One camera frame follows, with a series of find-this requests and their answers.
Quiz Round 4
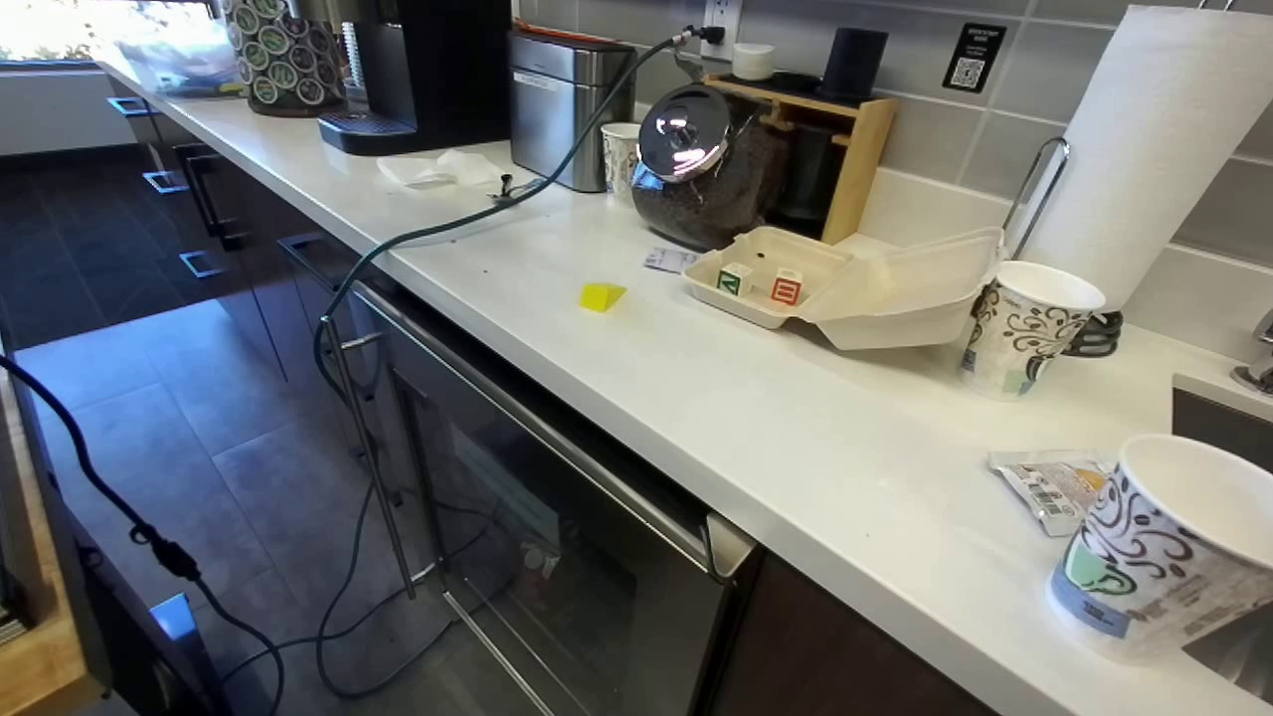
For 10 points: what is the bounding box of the large patterned paper cup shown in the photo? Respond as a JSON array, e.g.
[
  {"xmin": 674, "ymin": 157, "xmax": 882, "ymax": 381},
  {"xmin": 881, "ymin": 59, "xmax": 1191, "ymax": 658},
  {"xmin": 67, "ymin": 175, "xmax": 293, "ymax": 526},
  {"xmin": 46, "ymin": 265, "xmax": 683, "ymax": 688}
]
[{"xmin": 1047, "ymin": 430, "xmax": 1273, "ymax": 653}]

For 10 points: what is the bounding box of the black cable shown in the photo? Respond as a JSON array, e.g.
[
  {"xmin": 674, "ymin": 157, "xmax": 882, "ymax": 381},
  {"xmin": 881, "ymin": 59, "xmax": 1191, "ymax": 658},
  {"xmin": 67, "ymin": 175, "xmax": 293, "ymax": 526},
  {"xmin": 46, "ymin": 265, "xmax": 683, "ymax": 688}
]
[{"xmin": 0, "ymin": 355, "xmax": 290, "ymax": 716}]

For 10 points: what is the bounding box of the crumpled white napkin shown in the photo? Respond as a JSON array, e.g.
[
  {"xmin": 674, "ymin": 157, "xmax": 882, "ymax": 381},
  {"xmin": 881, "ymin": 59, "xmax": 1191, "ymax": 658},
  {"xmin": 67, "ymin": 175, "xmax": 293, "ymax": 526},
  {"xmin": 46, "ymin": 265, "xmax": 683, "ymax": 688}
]
[{"xmin": 376, "ymin": 147, "xmax": 506, "ymax": 194}]

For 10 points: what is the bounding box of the small white cup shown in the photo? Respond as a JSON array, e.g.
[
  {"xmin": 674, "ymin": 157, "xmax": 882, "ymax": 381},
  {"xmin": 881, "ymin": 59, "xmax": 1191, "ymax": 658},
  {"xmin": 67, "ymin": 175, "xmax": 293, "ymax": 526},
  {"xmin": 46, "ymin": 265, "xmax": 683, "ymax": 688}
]
[{"xmin": 598, "ymin": 117, "xmax": 644, "ymax": 208}]

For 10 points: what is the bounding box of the black box device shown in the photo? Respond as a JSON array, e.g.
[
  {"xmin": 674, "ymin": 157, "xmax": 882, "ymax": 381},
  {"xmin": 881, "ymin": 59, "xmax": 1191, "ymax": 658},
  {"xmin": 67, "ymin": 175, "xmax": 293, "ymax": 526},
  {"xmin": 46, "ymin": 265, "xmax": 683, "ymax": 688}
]
[{"xmin": 821, "ymin": 23, "xmax": 893, "ymax": 112}]

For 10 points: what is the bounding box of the small yellow object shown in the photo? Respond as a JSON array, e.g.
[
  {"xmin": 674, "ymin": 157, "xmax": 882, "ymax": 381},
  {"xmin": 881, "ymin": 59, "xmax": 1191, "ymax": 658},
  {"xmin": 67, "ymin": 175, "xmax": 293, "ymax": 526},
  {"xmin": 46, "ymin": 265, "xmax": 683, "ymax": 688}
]
[{"xmin": 576, "ymin": 279, "xmax": 634, "ymax": 318}]

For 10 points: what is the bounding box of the white paper towel roll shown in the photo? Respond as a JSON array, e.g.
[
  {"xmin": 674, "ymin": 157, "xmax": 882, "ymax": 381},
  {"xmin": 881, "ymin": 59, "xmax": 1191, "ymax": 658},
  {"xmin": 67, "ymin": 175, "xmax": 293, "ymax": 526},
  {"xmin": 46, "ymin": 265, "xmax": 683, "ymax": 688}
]
[{"xmin": 1018, "ymin": 0, "xmax": 1273, "ymax": 311}]

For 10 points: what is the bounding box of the wooden rack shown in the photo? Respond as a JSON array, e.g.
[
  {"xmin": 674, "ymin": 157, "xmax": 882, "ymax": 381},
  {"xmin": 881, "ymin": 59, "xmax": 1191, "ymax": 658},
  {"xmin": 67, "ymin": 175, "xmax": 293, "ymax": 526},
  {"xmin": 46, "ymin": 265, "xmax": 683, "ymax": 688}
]
[{"xmin": 695, "ymin": 72, "xmax": 899, "ymax": 246}]

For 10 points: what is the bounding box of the wire coffee pod carousel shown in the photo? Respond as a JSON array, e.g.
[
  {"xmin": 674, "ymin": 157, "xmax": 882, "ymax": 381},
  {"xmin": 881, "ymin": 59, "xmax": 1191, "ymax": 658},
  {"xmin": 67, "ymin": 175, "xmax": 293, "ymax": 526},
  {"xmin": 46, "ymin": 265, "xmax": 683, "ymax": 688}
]
[{"xmin": 219, "ymin": 0, "xmax": 351, "ymax": 117}]

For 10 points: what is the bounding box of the wooden table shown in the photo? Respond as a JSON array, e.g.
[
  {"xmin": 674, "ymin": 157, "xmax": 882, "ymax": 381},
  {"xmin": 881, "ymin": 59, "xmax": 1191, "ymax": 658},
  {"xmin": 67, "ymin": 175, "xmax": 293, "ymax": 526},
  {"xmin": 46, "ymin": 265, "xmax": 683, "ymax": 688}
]
[{"xmin": 0, "ymin": 381, "xmax": 103, "ymax": 716}]

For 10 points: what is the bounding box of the Keurig coffee machine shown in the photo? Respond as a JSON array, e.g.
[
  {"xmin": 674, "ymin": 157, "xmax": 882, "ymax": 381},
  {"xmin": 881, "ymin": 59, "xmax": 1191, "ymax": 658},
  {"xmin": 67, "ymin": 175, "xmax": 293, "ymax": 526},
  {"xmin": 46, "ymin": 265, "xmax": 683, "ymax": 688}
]
[{"xmin": 315, "ymin": 0, "xmax": 518, "ymax": 157}]

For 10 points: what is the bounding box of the stainless steel canister box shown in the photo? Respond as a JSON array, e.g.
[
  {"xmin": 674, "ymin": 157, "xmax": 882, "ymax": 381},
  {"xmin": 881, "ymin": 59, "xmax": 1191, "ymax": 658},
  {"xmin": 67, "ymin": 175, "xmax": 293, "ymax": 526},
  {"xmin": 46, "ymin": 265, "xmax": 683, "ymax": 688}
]
[{"xmin": 506, "ymin": 18, "xmax": 641, "ymax": 197}]

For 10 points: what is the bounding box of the dark round glass jar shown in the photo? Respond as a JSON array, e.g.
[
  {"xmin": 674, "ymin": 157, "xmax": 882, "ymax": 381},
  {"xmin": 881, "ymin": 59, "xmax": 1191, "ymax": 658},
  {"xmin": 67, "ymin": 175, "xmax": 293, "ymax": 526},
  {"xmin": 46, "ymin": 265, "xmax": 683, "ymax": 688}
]
[{"xmin": 626, "ymin": 83, "xmax": 789, "ymax": 255}]

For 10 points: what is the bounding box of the black QR code sticker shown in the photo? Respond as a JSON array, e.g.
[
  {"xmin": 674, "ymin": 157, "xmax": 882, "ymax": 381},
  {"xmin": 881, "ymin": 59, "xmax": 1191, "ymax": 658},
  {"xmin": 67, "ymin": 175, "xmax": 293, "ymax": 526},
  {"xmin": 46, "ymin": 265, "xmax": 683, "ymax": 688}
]
[{"xmin": 943, "ymin": 18, "xmax": 1012, "ymax": 96}]

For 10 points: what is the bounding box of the chrome faucet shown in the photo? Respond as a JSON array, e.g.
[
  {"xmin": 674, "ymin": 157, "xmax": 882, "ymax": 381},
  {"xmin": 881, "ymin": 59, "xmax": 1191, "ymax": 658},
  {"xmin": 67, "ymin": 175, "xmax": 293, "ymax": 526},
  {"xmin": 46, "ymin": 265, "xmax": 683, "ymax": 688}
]
[{"xmin": 1228, "ymin": 311, "xmax": 1273, "ymax": 395}]

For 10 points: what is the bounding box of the blue-green cable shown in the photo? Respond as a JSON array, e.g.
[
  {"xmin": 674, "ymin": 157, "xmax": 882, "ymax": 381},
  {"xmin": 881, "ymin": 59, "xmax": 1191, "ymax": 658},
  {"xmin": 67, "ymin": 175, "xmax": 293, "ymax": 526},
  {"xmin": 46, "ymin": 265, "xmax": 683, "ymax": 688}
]
[{"xmin": 217, "ymin": 29, "xmax": 699, "ymax": 702}]

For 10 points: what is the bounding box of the small white sachet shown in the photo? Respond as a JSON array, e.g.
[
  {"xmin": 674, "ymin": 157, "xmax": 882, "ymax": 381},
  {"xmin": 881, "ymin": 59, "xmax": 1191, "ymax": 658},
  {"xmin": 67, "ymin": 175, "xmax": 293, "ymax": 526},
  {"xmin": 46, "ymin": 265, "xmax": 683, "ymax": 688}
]
[{"xmin": 641, "ymin": 243, "xmax": 699, "ymax": 279}]

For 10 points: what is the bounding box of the clear plastic bag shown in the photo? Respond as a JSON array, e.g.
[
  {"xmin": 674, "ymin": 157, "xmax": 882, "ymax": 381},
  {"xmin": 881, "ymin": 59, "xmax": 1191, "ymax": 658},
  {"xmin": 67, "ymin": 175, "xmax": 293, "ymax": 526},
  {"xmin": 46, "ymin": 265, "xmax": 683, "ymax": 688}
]
[{"xmin": 110, "ymin": 0, "xmax": 252, "ymax": 100}]

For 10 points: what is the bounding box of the small patterned paper cup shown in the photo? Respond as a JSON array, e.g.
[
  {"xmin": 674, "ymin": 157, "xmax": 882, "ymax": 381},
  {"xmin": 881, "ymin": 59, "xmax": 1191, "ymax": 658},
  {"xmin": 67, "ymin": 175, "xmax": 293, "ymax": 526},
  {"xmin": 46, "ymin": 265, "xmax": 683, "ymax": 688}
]
[{"xmin": 959, "ymin": 257, "xmax": 1109, "ymax": 403}]

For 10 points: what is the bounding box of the printed foil packet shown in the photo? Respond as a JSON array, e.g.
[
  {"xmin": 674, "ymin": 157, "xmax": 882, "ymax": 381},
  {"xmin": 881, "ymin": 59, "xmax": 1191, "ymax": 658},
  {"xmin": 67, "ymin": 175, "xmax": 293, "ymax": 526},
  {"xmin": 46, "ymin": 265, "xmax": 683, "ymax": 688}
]
[{"xmin": 983, "ymin": 450, "xmax": 1118, "ymax": 542}]

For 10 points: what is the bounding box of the under-counter glass door appliance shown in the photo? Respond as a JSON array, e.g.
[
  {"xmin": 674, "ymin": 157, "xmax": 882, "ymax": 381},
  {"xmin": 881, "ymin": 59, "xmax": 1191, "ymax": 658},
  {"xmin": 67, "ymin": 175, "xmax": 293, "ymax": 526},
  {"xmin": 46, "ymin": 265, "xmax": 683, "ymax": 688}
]
[{"xmin": 345, "ymin": 279, "xmax": 759, "ymax": 716}]

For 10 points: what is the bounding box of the metal paper towel holder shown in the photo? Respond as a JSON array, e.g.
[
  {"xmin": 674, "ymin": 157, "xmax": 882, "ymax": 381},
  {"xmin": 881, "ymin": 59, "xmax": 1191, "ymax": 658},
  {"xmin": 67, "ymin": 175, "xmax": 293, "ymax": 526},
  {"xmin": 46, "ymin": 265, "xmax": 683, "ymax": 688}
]
[{"xmin": 999, "ymin": 131, "xmax": 1076, "ymax": 262}]

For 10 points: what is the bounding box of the black cabinet handle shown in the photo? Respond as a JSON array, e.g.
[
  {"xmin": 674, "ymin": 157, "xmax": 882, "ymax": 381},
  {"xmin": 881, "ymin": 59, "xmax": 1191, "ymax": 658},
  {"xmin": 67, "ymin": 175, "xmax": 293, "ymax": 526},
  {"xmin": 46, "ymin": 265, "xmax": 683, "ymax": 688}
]
[{"xmin": 174, "ymin": 147, "xmax": 252, "ymax": 255}]

